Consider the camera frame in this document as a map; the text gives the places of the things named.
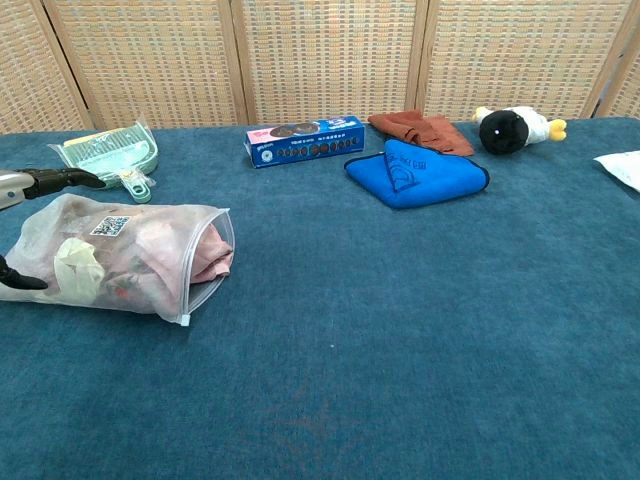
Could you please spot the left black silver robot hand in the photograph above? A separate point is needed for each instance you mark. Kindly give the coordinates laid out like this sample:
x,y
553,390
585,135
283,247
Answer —
x,y
50,179

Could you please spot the translucent zip bag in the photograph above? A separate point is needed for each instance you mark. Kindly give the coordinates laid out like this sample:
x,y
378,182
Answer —
x,y
45,235

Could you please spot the cream white garment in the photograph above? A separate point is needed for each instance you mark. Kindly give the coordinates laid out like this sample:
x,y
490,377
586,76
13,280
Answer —
x,y
75,265

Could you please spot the pink floral garment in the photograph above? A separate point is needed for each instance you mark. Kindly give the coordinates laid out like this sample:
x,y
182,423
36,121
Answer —
x,y
165,245

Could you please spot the green plastic dustpan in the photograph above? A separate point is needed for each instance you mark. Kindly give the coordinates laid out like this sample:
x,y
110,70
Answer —
x,y
112,150

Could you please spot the wicker folding screen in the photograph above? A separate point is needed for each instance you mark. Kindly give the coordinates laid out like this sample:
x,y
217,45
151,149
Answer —
x,y
150,60

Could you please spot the blue cookie box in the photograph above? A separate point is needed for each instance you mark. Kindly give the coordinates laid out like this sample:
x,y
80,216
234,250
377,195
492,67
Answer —
x,y
305,142

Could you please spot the blue microfiber cloth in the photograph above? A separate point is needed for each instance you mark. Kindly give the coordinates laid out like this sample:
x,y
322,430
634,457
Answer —
x,y
415,175

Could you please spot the brown cloth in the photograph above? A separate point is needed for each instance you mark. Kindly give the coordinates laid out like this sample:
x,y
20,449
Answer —
x,y
430,132

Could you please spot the black white plush toy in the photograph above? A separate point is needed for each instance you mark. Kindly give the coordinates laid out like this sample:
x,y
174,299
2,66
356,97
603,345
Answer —
x,y
505,131

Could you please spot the white cloth at edge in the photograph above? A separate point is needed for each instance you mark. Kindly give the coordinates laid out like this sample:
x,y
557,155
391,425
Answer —
x,y
622,167

